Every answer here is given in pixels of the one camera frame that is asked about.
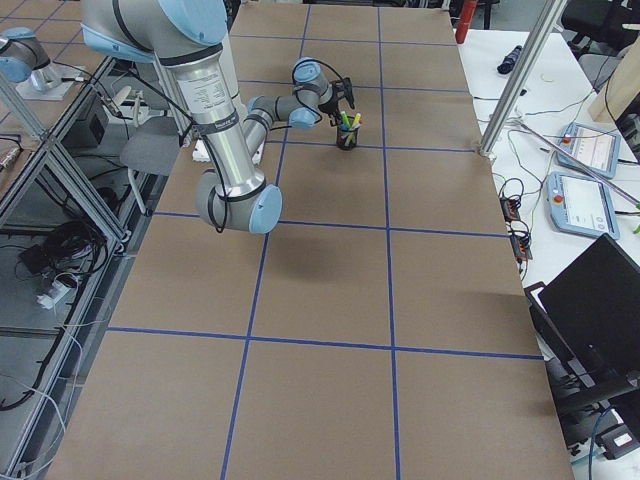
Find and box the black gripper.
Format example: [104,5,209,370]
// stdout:
[319,95,341,127]

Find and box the black laptop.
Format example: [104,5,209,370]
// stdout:
[532,234,639,382]

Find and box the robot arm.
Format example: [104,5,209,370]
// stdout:
[81,1,354,234]
[1,27,74,100]

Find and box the folded blue umbrella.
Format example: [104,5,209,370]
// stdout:
[496,45,523,75]

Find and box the red cylinder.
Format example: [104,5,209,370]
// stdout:
[457,0,478,31]

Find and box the aluminium frame post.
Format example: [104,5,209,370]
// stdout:
[478,0,568,158]

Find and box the near blue teach pendant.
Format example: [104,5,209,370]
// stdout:
[546,172,620,240]

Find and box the black mesh pen cup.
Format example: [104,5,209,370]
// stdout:
[336,125,359,151]

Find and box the blue teach pendant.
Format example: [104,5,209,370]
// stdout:
[556,122,621,179]
[546,172,620,240]

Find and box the green handled reacher grabber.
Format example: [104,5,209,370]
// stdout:
[513,120,639,210]

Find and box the white office chair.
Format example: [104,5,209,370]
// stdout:
[119,87,181,216]

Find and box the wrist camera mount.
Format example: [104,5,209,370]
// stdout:
[331,77,355,110]

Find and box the far blue teach pendant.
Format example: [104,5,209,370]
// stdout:
[556,122,621,179]

